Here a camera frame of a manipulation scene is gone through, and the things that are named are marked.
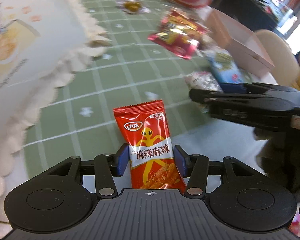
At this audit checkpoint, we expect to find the silver patterned snack packet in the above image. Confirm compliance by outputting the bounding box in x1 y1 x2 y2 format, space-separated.
184 71 223 92

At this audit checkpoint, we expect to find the pink cardboard box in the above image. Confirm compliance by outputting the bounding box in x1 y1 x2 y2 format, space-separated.
205 9 275 78

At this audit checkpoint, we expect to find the blue seaweed snack packet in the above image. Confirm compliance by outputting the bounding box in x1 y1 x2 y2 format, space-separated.
204 47 243 83

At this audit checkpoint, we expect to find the black cabinet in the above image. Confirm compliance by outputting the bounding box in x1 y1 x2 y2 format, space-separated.
211 0 294 33

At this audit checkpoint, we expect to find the beige chair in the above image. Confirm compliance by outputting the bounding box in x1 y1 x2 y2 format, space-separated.
255 29 300 91

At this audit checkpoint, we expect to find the red yellow snack bag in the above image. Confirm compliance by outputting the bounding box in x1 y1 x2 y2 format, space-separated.
148 8 209 60

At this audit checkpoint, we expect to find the green grid tablecloth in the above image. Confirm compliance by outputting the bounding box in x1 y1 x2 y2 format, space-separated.
24 0 210 177

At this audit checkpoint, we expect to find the white scalloped paper bag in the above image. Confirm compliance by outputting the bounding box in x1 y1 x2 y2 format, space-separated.
0 0 110 239

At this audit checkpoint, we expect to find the red spicy strip snack packet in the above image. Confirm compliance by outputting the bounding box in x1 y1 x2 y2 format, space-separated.
113 100 186 193

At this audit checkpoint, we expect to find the small gold wrapped candy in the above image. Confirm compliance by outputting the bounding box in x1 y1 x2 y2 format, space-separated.
116 0 151 15

